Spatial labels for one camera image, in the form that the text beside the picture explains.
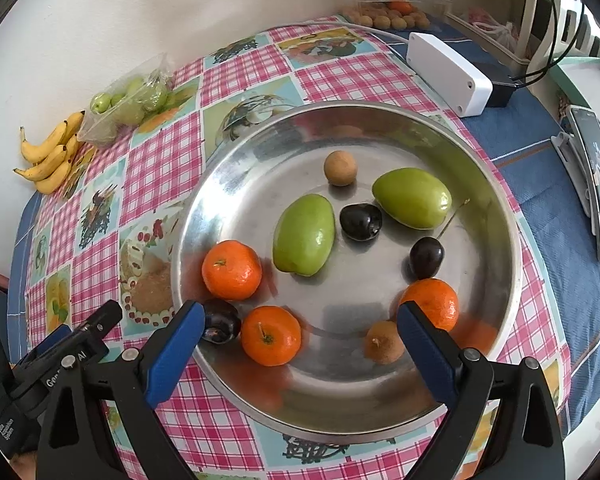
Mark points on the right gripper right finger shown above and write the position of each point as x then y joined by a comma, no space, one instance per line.
460,379

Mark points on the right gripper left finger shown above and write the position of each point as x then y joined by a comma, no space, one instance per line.
138,385

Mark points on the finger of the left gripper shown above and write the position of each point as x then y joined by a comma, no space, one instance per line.
41,366

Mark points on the brown kiwi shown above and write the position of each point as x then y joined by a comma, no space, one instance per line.
340,168
383,344

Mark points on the large green mango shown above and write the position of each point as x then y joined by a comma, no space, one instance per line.
304,236

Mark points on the clear box of green fruits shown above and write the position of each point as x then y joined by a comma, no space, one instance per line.
128,101

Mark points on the small orange tangerine in tray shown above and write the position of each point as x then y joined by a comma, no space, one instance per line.
436,299

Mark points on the yellow banana bunch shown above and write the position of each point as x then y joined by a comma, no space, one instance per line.
51,161

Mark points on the small dark plum in tray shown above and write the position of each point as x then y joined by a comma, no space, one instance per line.
361,222

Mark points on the silver metal round tray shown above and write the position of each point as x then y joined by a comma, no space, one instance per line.
330,392

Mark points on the smartphone on stand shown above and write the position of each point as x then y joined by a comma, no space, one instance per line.
578,147

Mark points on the white plastic adapter box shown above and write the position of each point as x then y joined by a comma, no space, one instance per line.
462,86

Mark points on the white shelf furniture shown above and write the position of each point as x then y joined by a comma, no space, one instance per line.
543,30

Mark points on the clear box of longans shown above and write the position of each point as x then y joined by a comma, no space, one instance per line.
393,15

